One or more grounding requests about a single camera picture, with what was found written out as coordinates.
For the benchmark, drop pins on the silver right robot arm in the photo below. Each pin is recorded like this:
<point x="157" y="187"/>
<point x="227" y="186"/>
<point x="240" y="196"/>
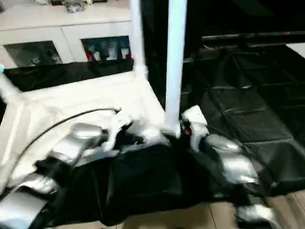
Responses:
<point x="233" y="162"/>

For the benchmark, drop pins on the black work mat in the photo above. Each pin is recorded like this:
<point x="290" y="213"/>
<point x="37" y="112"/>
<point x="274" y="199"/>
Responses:
<point x="248" y="95"/>

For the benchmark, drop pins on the grey crumpled object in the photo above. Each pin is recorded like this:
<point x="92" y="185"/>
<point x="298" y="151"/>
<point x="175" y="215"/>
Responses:
<point x="75" y="5"/>

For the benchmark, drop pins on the white upturned plastic table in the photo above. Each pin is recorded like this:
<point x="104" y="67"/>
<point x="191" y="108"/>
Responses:
<point x="57" y="100"/>

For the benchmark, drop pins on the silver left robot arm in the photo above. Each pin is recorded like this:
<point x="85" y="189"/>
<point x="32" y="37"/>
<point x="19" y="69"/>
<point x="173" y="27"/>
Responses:
<point x="71" y="148"/>

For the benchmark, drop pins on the white glass-door cabinet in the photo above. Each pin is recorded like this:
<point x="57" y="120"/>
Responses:
<point x="57" y="24"/>

